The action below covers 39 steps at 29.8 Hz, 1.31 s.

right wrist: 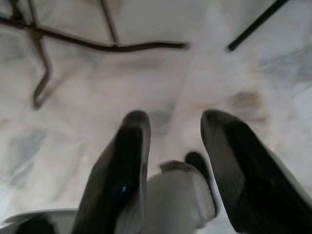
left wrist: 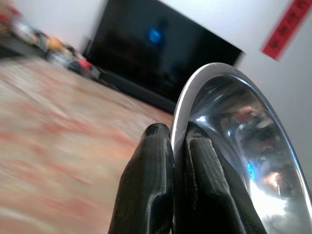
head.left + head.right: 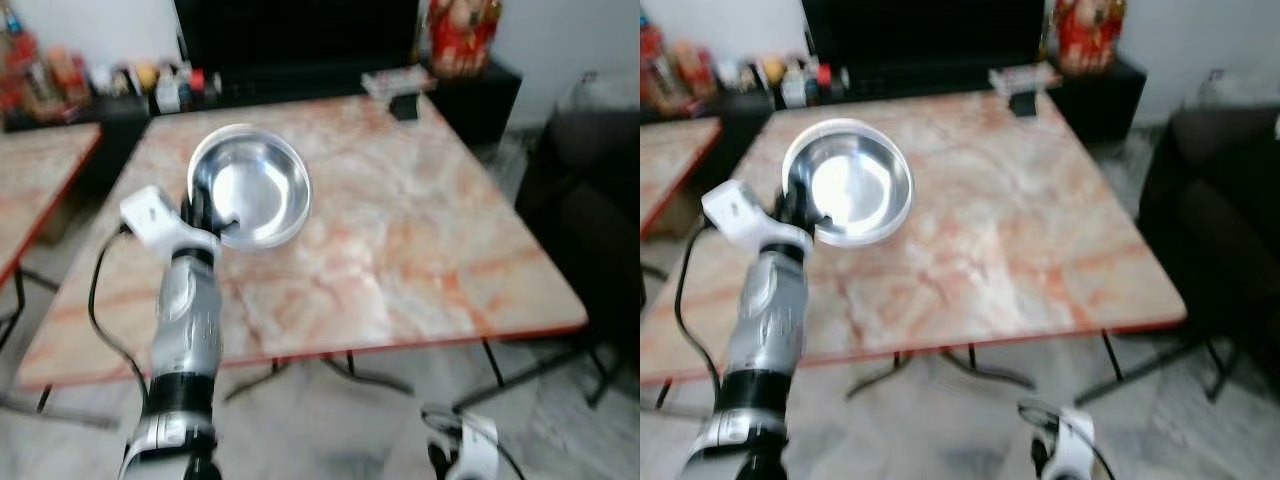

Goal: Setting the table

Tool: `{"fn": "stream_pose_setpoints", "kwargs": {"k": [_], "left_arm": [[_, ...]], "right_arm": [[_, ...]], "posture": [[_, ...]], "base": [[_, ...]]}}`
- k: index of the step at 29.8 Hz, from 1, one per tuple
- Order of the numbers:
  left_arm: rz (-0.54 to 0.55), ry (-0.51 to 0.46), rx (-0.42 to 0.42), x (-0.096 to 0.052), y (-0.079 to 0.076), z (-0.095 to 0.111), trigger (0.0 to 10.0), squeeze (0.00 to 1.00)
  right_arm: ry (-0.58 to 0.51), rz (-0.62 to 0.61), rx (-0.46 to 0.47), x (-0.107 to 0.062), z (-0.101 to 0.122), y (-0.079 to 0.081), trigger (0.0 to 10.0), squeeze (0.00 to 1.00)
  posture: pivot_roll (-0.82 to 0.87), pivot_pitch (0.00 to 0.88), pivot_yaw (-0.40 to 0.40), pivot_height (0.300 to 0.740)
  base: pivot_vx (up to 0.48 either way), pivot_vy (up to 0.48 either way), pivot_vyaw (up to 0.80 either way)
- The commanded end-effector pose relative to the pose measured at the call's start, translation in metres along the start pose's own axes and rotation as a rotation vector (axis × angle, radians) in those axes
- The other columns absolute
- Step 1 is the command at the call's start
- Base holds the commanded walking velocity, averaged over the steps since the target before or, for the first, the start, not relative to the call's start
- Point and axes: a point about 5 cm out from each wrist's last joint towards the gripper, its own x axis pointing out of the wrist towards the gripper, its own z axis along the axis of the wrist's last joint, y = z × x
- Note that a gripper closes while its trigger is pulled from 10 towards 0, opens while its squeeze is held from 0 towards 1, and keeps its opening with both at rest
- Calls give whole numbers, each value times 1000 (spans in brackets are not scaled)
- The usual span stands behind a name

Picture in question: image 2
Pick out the black flat television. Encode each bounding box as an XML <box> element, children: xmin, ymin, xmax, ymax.
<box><xmin>82</xmin><ymin>0</ymin><xmax>245</xmax><ymax>103</ymax></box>

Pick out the red paper wall banner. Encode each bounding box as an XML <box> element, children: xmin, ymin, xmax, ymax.
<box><xmin>261</xmin><ymin>0</ymin><xmax>310</xmax><ymax>61</ymax></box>

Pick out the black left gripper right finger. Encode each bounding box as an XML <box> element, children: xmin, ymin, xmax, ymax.
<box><xmin>175</xmin><ymin>121</ymin><xmax>268</xmax><ymax>234</ymax></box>

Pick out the stainless steel plate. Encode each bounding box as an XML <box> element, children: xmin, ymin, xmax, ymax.
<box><xmin>170</xmin><ymin>62</ymin><xmax>312</xmax><ymax>234</ymax></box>

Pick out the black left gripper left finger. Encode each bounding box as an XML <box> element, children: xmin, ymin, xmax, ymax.
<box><xmin>108</xmin><ymin>123</ymin><xmax>176</xmax><ymax>234</ymax></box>

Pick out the pile of assorted clutter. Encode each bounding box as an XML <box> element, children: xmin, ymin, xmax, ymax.
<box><xmin>0</xmin><ymin>4</ymin><xmax>100</xmax><ymax>78</ymax></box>

